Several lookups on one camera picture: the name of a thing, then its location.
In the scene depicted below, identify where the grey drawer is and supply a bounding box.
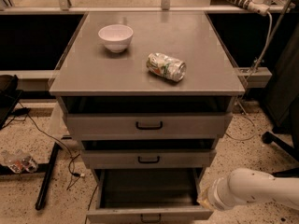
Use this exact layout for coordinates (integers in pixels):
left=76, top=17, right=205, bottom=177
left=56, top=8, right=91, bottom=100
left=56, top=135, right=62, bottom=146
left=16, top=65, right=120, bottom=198
left=87, top=168, right=212, bottom=224
left=64, top=113, right=232, bottom=141
left=81, top=149, right=216, bottom=169

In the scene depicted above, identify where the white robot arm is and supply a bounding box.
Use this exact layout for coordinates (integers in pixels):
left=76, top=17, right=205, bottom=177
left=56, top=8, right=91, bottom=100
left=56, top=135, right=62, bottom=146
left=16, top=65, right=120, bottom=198
left=197, top=168, right=299, bottom=211

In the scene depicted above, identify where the grey drawer cabinet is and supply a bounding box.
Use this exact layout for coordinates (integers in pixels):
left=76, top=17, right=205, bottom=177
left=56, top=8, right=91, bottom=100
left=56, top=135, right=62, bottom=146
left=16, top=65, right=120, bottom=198
left=48, top=10, right=247, bottom=173

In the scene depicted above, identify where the crushed soda can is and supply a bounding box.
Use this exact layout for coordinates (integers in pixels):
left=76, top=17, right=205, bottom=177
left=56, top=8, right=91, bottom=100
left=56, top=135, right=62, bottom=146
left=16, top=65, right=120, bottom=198
left=146, top=53, right=187, bottom=82

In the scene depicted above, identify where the white ceramic bowl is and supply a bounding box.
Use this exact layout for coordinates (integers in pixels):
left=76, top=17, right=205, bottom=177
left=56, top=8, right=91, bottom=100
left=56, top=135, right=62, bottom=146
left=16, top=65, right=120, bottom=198
left=98, top=24, right=134, bottom=53

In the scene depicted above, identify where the black floor stand bar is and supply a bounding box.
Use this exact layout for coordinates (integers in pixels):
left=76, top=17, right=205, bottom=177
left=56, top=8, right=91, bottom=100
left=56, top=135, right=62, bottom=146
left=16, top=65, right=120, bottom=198
left=35, top=143, right=61, bottom=211

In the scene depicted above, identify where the black bag at left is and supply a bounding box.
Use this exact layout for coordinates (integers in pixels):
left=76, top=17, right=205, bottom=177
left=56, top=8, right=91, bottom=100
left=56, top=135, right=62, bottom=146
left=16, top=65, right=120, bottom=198
left=0, top=75, right=22, bottom=130

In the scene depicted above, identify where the clear plastic bottles pack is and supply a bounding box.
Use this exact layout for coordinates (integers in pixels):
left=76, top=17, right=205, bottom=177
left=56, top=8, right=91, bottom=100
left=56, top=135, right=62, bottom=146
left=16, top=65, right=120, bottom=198
left=1, top=149, right=38, bottom=174

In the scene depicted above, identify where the white power strip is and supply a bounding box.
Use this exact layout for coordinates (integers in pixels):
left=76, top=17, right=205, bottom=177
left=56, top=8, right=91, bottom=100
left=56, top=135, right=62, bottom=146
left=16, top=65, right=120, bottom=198
left=226, top=0, right=270, bottom=16

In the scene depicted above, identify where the black office chair base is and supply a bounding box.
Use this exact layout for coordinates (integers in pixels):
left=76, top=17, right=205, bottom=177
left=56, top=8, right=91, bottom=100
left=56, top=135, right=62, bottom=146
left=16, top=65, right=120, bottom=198
left=262, top=132, right=299, bottom=178

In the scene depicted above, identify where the black floor cable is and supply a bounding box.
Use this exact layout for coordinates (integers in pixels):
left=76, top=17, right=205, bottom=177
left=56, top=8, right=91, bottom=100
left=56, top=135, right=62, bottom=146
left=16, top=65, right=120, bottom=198
left=12, top=101, right=87, bottom=191

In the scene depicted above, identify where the white cord on floor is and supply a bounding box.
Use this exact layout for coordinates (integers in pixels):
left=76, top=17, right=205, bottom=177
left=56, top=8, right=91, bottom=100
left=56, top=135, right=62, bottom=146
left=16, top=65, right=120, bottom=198
left=224, top=12, right=274, bottom=142

